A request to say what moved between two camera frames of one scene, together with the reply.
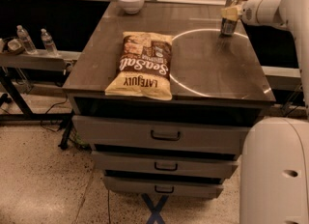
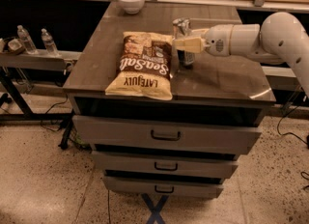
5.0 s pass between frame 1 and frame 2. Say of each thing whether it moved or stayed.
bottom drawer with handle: stayed
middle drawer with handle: stayed
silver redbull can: moved
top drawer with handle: stayed
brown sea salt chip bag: stayed
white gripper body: moved
